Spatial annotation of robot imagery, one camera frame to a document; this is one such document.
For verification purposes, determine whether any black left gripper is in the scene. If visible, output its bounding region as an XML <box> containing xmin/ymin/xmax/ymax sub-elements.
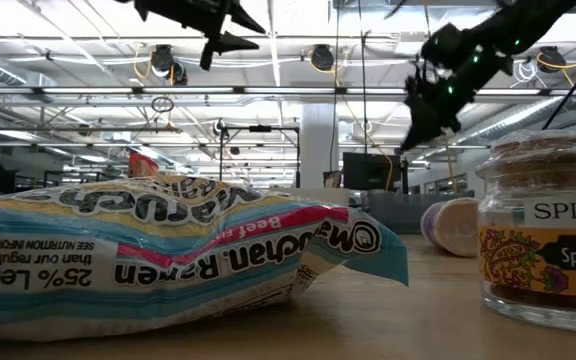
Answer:
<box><xmin>135</xmin><ymin>0</ymin><xmax>267</xmax><ymax>71</ymax></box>

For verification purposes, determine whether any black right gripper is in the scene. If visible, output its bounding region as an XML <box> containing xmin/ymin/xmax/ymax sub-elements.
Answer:
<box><xmin>400</xmin><ymin>49</ymin><xmax>499</xmax><ymax>152</ymax></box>

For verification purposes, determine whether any orange ramen pack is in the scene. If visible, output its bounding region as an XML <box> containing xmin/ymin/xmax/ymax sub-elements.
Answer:
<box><xmin>127</xmin><ymin>151</ymin><xmax>160</xmax><ymax>179</ymax></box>

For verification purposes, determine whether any blue pink ramen pack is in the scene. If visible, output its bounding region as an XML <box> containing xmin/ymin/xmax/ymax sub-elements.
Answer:
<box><xmin>0</xmin><ymin>174</ymin><xmax>409</xmax><ymax>344</ymax></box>

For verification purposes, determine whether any black monitor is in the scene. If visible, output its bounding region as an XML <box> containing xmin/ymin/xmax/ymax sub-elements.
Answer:
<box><xmin>342</xmin><ymin>152</ymin><xmax>403</xmax><ymax>192</ymax></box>

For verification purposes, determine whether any grey plastic bin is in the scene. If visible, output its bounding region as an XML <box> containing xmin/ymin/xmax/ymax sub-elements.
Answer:
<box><xmin>360</xmin><ymin>189</ymin><xmax>477</xmax><ymax>236</ymax></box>

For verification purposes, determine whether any purple label spice bottle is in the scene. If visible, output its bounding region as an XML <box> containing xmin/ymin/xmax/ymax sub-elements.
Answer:
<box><xmin>420</xmin><ymin>197</ymin><xmax>480</xmax><ymax>259</ymax></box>

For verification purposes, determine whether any white column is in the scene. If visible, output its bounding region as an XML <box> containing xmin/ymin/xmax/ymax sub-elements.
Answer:
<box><xmin>300</xmin><ymin>103</ymin><xmax>337</xmax><ymax>190</ymax></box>

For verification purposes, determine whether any white plastic tray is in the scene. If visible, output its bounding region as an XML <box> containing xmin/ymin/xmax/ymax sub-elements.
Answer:
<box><xmin>272</xmin><ymin>187</ymin><xmax>350</xmax><ymax>207</ymax></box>

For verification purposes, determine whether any cork-lid glass spice jar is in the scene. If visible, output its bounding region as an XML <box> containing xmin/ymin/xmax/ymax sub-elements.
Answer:
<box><xmin>475</xmin><ymin>129</ymin><xmax>576</xmax><ymax>335</ymax></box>

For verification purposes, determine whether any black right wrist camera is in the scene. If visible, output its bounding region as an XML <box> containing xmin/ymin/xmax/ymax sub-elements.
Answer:
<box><xmin>420</xmin><ymin>22</ymin><xmax>469</xmax><ymax>71</ymax></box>

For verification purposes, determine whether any black frame stand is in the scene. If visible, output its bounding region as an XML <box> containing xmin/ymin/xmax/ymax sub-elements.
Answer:
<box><xmin>217</xmin><ymin>124</ymin><xmax>302</xmax><ymax>189</ymax></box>

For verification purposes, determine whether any hanging cable ring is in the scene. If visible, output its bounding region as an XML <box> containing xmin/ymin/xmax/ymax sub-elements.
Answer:
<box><xmin>150</xmin><ymin>96</ymin><xmax>175</xmax><ymax>115</ymax></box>

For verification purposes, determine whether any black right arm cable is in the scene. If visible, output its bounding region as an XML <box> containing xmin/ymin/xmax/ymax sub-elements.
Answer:
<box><xmin>541</xmin><ymin>35</ymin><xmax>576</xmax><ymax>131</ymax></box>

